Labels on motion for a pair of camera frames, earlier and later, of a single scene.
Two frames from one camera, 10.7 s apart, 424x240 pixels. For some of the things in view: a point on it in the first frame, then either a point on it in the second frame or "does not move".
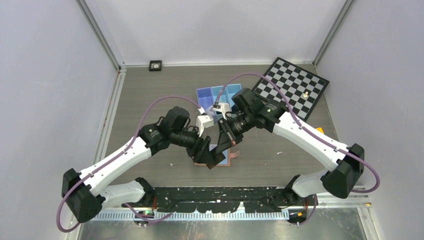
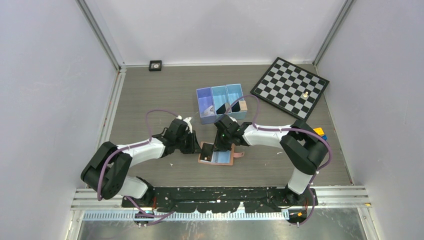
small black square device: (155, 65) does not move
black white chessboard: (301, 89) does not move
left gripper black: (203, 154) → (194, 147)
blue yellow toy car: (320, 130) does not move
